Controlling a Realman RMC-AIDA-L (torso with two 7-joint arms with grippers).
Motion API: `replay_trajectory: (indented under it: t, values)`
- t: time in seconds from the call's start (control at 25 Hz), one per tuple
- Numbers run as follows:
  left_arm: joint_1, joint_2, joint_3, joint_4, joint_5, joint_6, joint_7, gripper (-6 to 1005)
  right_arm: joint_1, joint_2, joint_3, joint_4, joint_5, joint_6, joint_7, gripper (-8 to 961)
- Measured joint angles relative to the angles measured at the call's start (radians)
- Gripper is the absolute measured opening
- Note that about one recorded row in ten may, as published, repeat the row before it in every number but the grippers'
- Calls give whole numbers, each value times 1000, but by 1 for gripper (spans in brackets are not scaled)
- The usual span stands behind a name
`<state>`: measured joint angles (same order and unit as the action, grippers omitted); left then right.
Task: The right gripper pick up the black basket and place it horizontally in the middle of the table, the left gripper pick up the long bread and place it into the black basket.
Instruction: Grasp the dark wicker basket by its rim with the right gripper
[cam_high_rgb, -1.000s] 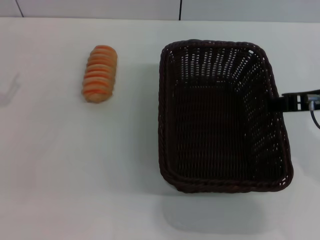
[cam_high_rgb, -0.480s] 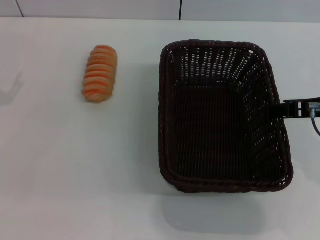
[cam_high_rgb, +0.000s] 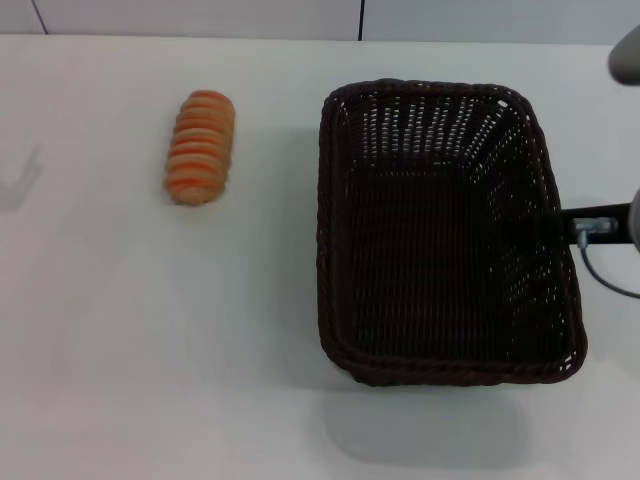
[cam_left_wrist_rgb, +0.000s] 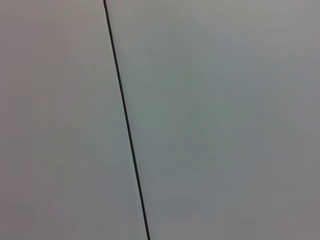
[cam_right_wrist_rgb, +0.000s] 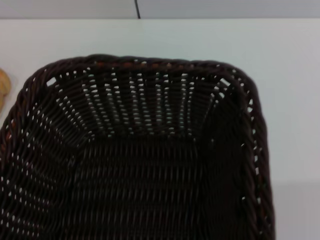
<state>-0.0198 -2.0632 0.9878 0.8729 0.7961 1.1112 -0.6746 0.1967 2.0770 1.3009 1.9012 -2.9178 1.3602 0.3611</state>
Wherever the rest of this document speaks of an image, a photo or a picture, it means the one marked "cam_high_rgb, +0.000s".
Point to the dark brown wicker basket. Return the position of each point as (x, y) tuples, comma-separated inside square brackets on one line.
[(425, 240)]

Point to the orange striped bread roll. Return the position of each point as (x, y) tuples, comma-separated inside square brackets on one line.
[(200, 147)]

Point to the black wall seam strip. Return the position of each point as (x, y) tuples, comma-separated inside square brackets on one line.
[(360, 20)]

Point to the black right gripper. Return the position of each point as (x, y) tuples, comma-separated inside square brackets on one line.
[(600, 212)]

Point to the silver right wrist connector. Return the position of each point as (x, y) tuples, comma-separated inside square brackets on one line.
[(595, 227)]

